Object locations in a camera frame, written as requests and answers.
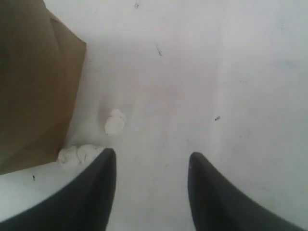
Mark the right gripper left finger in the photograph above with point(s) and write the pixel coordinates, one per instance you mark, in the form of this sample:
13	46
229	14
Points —
84	204

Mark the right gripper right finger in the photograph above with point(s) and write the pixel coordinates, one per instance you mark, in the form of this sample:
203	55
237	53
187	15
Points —
217	205

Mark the brown paper shopping bag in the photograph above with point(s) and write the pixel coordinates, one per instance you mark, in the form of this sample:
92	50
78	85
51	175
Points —
41	62

